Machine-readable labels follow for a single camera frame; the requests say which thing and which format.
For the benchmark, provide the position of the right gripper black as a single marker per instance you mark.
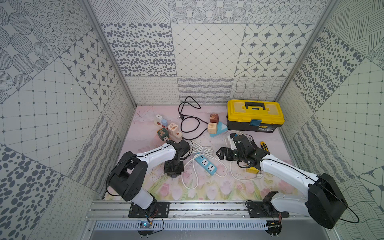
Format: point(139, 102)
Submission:
point(228, 151)

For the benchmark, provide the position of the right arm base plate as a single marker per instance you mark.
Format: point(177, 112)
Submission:
point(262, 210)

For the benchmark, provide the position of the aluminium rail frame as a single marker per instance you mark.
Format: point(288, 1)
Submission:
point(114, 210)

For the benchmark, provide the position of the teal power strip base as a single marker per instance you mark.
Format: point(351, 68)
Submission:
point(222, 128)

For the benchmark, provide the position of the light blue USB charger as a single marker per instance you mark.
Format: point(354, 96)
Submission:
point(164, 123)

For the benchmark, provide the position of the yellow black toolbox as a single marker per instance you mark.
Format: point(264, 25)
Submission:
point(256, 116)

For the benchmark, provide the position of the green dragon cube socket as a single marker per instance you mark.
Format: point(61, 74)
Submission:
point(163, 134)

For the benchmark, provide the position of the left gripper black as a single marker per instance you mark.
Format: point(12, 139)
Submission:
point(173, 168)

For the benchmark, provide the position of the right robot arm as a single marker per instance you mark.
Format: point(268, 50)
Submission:
point(321, 199)

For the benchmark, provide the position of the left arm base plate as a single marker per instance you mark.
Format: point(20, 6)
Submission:
point(155, 210)

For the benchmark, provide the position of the yellow plug adapter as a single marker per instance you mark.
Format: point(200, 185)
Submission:
point(252, 170)

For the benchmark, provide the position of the white USB charger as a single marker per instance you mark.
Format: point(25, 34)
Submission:
point(159, 118)

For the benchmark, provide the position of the yellow utility knife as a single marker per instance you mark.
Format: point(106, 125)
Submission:
point(264, 146)

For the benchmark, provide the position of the dark red cube socket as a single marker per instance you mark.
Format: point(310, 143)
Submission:
point(214, 118)

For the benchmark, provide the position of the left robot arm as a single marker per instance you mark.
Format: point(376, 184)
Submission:
point(127, 177)

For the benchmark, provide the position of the pink deer cube socket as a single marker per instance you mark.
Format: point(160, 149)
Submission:
point(173, 128)

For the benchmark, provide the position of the blue power strip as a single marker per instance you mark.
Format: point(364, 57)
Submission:
point(206, 164)

